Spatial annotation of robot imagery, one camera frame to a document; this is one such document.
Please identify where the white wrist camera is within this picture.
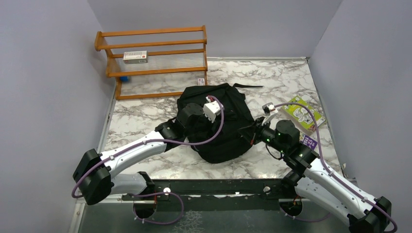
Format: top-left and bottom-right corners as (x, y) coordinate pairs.
(203, 101), (221, 123)
(262, 102), (278, 126)

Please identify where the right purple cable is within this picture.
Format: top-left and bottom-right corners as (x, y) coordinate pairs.
(262, 102), (398, 233)

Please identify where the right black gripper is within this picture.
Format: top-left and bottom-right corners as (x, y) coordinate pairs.
(238, 116), (288, 154)

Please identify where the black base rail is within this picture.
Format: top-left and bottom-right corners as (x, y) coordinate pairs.
(121, 179), (304, 217)

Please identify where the white red box on shelf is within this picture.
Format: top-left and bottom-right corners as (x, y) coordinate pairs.
(123, 50), (148, 64)

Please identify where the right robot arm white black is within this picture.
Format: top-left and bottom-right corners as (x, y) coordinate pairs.
(238, 117), (392, 233)

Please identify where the black student backpack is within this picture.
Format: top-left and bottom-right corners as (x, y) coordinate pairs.
(177, 83), (261, 164)

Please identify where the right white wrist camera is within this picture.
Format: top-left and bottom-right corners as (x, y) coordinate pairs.
(262, 102), (278, 126)

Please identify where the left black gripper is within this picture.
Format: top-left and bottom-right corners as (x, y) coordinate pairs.
(185, 104), (223, 143)

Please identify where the purple treehouse book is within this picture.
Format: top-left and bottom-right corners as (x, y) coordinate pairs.
(300, 134), (318, 150)

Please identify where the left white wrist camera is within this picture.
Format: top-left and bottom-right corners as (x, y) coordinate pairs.
(203, 101), (221, 123)

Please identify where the green comic book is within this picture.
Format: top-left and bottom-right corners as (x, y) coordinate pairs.
(280, 96), (326, 136)

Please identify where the small red white box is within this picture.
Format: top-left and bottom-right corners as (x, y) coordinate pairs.
(197, 78), (206, 86)

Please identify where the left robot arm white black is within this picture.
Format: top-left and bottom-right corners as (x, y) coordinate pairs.
(71, 97), (225, 205)

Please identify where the blue object under shelf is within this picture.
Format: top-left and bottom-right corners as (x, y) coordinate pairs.
(120, 76), (129, 82)

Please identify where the wooden shelf rack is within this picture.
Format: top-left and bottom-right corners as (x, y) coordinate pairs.
(94, 25), (208, 100)

